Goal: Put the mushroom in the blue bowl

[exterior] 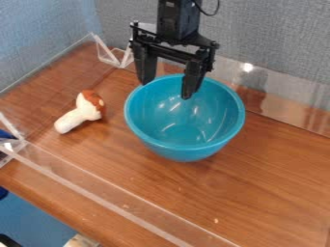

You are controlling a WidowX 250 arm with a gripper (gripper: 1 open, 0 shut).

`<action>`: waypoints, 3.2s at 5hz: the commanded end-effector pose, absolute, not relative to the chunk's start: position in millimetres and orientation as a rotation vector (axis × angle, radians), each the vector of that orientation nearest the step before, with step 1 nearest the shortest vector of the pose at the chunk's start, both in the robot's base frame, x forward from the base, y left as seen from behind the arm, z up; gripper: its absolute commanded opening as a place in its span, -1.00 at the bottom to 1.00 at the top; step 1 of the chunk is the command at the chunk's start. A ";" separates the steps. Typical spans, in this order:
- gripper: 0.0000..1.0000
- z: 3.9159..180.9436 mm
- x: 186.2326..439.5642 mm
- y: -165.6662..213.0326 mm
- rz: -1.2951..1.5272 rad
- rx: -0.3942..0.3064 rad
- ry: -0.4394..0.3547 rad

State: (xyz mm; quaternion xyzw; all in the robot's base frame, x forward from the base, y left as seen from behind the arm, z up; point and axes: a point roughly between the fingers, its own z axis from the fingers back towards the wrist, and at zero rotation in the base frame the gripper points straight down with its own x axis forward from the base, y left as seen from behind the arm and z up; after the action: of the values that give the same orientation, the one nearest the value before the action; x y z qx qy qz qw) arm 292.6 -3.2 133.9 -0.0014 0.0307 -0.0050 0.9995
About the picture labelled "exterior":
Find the blue plastic bowl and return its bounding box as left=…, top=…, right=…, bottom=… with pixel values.
left=125, top=74, right=245, bottom=162

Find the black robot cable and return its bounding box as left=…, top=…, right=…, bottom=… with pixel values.
left=193, top=0, right=222, bottom=17

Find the clear acrylic front barrier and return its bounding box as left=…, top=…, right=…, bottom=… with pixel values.
left=0, top=112, right=240, bottom=247

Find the clear acrylic back barrier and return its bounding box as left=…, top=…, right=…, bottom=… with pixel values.
left=208, top=55, right=330, bottom=138

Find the clear acrylic corner bracket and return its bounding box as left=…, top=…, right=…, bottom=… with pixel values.
left=93, top=33, right=134, bottom=69

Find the brown white toy mushroom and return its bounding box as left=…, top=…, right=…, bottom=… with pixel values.
left=55, top=90, right=106, bottom=134

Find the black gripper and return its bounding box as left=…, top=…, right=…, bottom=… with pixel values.
left=130, top=0, right=221, bottom=99

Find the clear acrylic barrier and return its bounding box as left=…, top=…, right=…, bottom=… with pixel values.
left=208, top=55, right=330, bottom=138
left=0, top=112, right=240, bottom=247

